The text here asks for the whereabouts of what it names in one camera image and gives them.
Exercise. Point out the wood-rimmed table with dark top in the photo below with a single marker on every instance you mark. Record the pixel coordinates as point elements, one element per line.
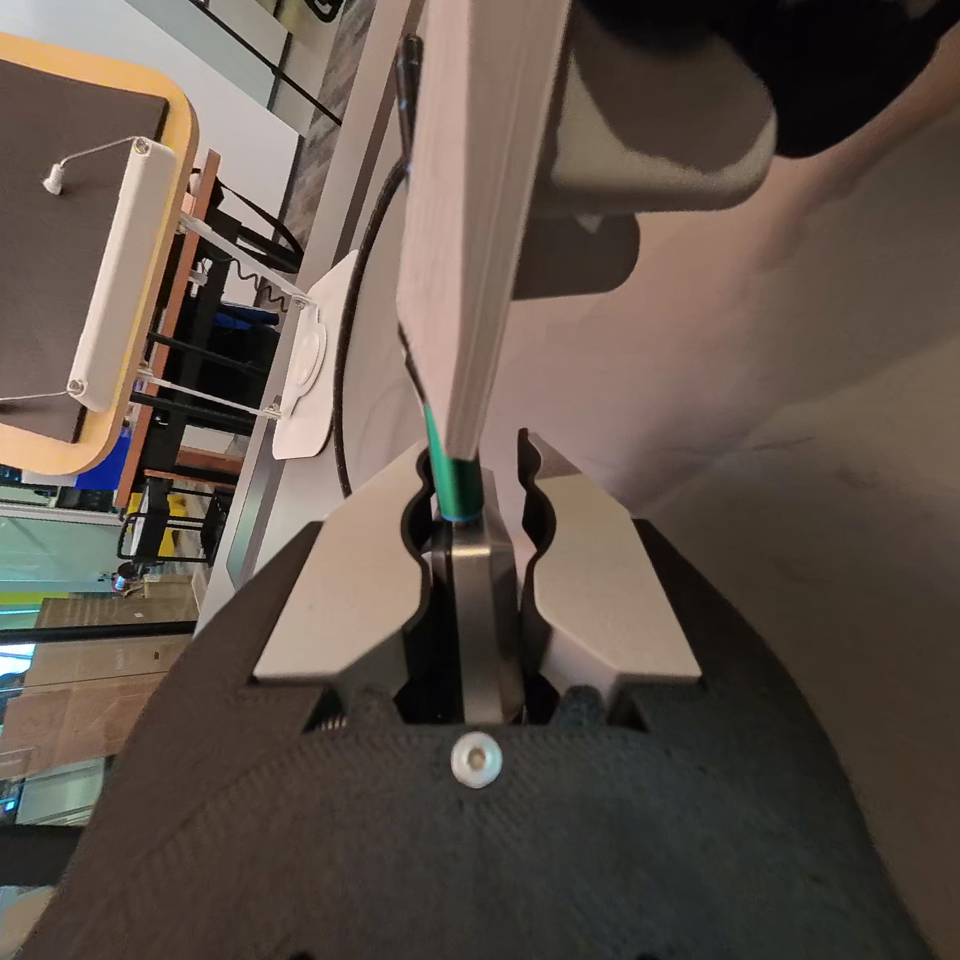
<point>45,300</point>

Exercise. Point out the black grey usb hub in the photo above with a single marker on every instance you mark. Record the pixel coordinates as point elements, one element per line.
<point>484,622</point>

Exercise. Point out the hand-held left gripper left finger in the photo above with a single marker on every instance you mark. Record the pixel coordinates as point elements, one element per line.
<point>345,585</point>

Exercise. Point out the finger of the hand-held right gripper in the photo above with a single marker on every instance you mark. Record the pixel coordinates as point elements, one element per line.
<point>465,225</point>

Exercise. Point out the person's right hand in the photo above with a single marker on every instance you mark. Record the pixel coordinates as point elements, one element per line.
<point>847,67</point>

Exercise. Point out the black metal shelf rack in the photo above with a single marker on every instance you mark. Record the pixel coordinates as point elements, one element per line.
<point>202,352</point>

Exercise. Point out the white stand with clear legs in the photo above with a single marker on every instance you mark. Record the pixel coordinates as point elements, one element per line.
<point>307,420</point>

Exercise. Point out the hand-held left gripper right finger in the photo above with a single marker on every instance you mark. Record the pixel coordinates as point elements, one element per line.
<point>615,592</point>

